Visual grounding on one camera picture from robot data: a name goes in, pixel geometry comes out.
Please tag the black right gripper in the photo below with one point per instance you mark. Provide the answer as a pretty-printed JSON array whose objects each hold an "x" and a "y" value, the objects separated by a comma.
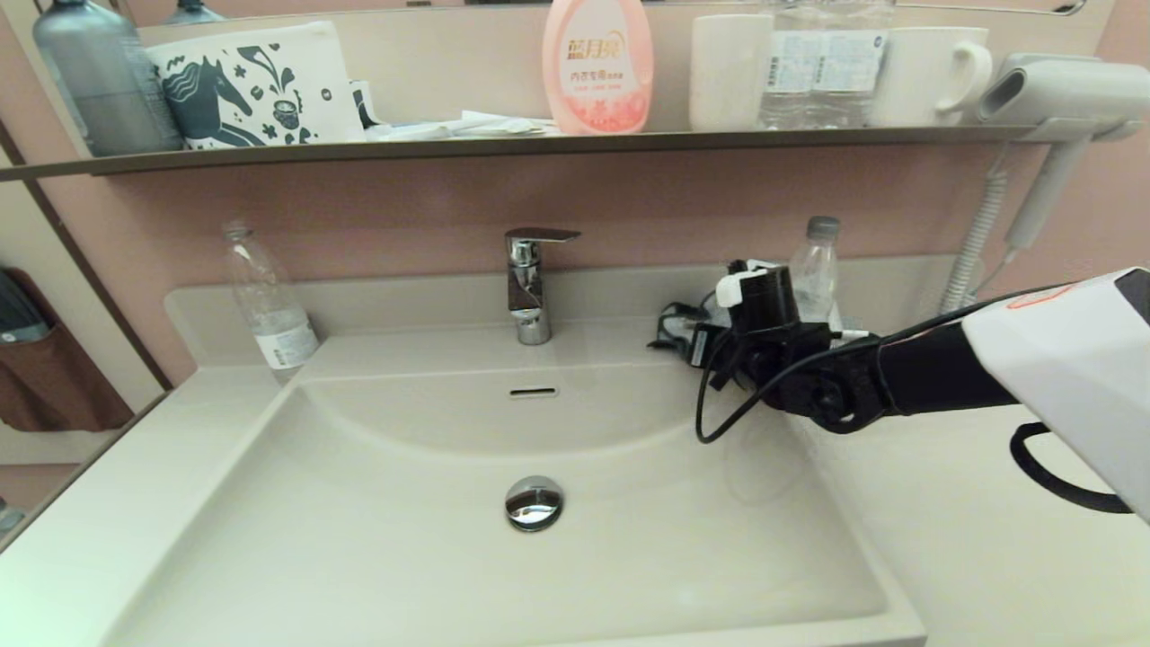
[{"x": 764, "y": 355}]

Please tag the chrome faucet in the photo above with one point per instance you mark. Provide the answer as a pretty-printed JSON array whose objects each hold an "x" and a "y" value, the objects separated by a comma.
[{"x": 528, "y": 288}]

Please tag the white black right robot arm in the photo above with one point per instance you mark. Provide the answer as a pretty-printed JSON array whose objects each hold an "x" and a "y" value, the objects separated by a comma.
[{"x": 934, "y": 373}]

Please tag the beige sink basin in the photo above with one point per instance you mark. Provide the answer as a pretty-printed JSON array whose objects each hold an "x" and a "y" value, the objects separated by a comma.
[{"x": 404, "y": 539}]

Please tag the clear bottle with grey cap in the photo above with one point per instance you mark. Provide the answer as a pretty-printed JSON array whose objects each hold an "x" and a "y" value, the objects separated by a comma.
[{"x": 818, "y": 270}]

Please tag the chrome drain stopper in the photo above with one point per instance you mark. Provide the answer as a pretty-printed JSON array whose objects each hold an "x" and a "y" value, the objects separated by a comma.
[{"x": 534, "y": 503}]

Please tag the pink detergent bottle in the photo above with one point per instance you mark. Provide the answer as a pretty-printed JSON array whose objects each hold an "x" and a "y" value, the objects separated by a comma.
[{"x": 597, "y": 72}]

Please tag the white paper sachets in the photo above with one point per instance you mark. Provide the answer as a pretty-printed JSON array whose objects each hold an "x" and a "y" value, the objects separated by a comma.
[{"x": 485, "y": 126}]

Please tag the small printed white item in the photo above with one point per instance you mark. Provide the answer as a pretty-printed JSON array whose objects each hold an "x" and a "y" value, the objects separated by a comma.
[{"x": 367, "y": 103}]

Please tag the clear bottle without cap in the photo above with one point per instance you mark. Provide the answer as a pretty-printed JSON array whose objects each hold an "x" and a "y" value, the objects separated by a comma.
[{"x": 272, "y": 314}]

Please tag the grey hair dryer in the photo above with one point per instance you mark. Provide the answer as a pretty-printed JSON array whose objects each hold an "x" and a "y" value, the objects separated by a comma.
[{"x": 1069, "y": 90}]

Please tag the white horse print pouch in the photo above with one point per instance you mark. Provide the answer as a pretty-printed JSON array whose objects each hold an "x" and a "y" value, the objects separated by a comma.
[{"x": 256, "y": 90}]

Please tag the grey translucent bottle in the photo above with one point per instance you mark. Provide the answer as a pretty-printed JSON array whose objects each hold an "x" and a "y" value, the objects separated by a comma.
[{"x": 103, "y": 85}]

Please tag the dark grey pocketed item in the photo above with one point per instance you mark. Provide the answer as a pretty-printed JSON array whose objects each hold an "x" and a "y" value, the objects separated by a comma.
[{"x": 18, "y": 316}]

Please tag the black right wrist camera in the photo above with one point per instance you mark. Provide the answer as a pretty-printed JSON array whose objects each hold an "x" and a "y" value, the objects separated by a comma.
[{"x": 764, "y": 296}]

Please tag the grey wall shelf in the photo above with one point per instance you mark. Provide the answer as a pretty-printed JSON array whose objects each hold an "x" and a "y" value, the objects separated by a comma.
[{"x": 629, "y": 142}]

